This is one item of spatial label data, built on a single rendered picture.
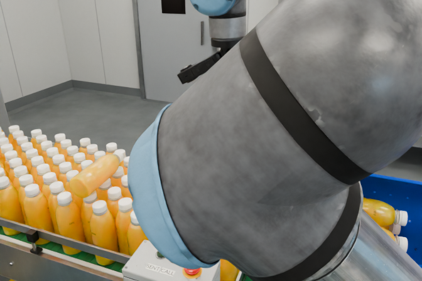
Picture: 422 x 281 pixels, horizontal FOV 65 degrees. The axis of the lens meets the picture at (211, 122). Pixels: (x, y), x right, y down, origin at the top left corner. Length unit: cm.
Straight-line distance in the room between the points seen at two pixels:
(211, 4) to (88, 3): 494
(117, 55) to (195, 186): 510
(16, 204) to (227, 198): 113
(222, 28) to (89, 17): 487
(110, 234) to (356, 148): 93
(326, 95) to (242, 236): 10
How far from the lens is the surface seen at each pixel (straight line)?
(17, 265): 136
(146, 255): 84
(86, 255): 118
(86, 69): 574
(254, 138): 17
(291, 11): 19
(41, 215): 120
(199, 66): 71
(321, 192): 20
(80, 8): 556
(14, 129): 166
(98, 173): 105
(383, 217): 101
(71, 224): 112
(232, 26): 66
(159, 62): 483
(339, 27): 17
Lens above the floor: 169
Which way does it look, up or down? 24 degrees down
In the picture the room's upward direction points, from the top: straight up
